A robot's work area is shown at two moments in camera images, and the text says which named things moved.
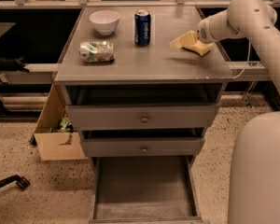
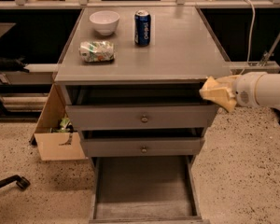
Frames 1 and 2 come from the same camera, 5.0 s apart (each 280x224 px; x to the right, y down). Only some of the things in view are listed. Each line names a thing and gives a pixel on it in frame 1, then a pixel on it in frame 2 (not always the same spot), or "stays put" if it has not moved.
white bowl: (105, 21) stays put
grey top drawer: (143, 117) stays put
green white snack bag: (92, 51) stays put
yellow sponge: (190, 41) → (224, 97)
